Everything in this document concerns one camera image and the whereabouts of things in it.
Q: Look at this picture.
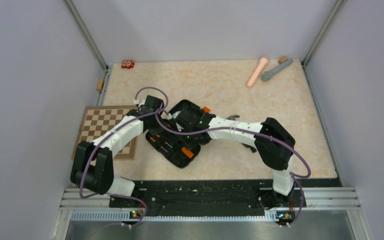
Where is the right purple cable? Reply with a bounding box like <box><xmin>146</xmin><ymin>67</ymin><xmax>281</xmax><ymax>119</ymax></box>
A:
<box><xmin>154</xmin><ymin>110</ymin><xmax>312</xmax><ymax>229</ymax></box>

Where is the pink toy microphone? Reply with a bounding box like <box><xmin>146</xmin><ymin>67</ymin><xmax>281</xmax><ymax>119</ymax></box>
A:
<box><xmin>245</xmin><ymin>56</ymin><xmax>269</xmax><ymax>89</ymax></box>

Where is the long orange handled screwdriver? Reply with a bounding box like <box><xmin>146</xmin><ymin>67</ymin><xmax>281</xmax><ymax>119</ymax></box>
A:
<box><xmin>173</xmin><ymin>146</ymin><xmax>195</xmax><ymax>160</ymax></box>

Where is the left wooden block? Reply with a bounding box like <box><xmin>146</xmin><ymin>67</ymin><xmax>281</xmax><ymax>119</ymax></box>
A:
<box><xmin>95</xmin><ymin>78</ymin><xmax>105</xmax><ymax>93</ymax></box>

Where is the wooden block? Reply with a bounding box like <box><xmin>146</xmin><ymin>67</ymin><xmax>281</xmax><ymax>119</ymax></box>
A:
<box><xmin>95</xmin><ymin>78</ymin><xmax>105</xmax><ymax>93</ymax></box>
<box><xmin>277</xmin><ymin>55</ymin><xmax>289</xmax><ymax>64</ymax></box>

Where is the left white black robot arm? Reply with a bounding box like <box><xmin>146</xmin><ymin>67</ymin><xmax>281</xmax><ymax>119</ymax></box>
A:
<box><xmin>70</xmin><ymin>95</ymin><xmax>164</xmax><ymax>207</ymax></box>

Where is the red toy car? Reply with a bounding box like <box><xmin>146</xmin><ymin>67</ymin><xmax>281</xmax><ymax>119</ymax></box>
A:
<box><xmin>121</xmin><ymin>60</ymin><xmax>135</xmax><ymax>69</ymax></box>

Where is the black plastic tool case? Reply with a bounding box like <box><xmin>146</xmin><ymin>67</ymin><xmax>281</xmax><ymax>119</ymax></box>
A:
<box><xmin>145</xmin><ymin>99</ymin><xmax>210</xmax><ymax>169</ymax></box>

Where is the back wooden block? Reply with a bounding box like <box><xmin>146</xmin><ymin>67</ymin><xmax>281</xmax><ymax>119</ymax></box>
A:
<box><xmin>277</xmin><ymin>55</ymin><xmax>289</xmax><ymax>64</ymax></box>

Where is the purple cable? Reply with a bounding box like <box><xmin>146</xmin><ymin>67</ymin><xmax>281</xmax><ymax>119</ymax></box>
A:
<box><xmin>78</xmin><ymin>86</ymin><xmax>170</xmax><ymax>229</ymax></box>
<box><xmin>154</xmin><ymin>110</ymin><xmax>312</xmax><ymax>229</ymax></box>

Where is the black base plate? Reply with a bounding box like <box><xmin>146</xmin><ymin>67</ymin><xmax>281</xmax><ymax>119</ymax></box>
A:
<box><xmin>109</xmin><ymin>179</ymin><xmax>306</xmax><ymax>217</ymax></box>

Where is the wooden chessboard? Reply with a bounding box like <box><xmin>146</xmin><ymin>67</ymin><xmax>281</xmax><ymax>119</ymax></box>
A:
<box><xmin>71</xmin><ymin>105</ymin><xmax>136</xmax><ymax>159</ymax></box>

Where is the aluminium frame rail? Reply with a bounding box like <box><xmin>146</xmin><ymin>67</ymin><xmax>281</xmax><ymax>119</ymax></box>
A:
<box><xmin>52</xmin><ymin>183</ymin><xmax>372</xmax><ymax>240</ymax></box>

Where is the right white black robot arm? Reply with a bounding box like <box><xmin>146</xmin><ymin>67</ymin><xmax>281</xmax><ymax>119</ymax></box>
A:
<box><xmin>172</xmin><ymin>109</ymin><xmax>296</xmax><ymax>210</ymax></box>

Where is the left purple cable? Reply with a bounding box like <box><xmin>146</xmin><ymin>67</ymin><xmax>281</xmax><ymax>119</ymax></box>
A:
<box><xmin>78</xmin><ymin>86</ymin><xmax>170</xmax><ymax>229</ymax></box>

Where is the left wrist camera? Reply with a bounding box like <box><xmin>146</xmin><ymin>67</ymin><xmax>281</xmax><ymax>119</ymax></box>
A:
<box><xmin>133</xmin><ymin>98</ymin><xmax>146</xmax><ymax>108</ymax></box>

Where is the grey toy microphone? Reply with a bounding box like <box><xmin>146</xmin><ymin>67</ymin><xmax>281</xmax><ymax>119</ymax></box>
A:
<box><xmin>261</xmin><ymin>58</ymin><xmax>294</xmax><ymax>82</ymax></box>

